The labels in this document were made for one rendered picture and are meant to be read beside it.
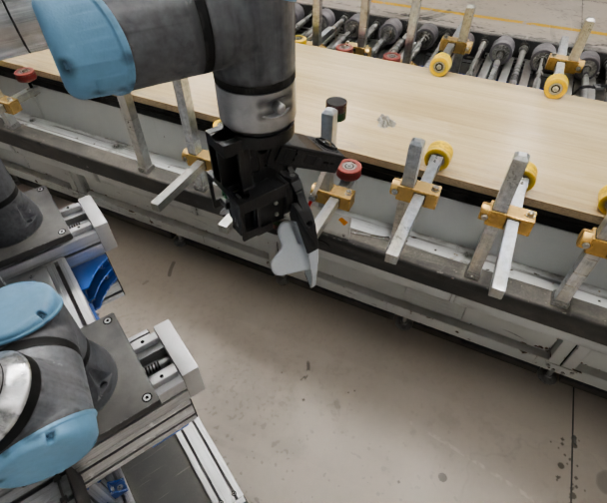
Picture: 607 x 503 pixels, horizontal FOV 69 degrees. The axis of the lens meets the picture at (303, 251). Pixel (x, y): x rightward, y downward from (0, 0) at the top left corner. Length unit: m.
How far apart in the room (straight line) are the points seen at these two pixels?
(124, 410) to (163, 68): 0.59
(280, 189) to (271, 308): 1.72
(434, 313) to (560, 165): 0.78
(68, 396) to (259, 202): 0.33
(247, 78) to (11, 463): 0.47
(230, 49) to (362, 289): 1.73
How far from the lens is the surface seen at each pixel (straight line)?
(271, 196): 0.47
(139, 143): 1.79
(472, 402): 2.04
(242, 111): 0.42
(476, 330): 2.03
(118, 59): 0.36
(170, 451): 1.69
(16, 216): 1.16
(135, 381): 0.84
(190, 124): 1.56
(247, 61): 0.39
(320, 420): 1.89
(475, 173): 1.52
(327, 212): 1.34
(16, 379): 0.59
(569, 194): 1.56
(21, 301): 0.71
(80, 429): 0.61
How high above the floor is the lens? 1.74
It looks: 46 degrees down
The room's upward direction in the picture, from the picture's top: straight up
